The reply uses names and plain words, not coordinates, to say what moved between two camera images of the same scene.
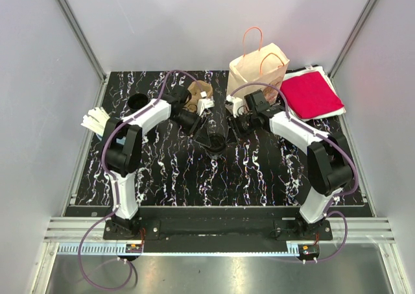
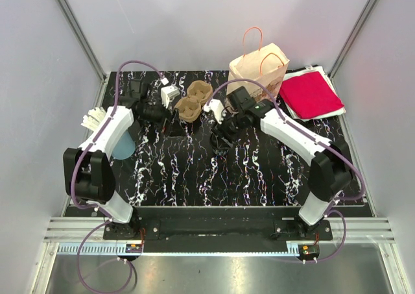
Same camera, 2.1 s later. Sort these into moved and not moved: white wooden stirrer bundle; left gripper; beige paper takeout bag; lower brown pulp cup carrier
Moved: left gripper
Not moved: lower brown pulp cup carrier; white wooden stirrer bundle; beige paper takeout bag
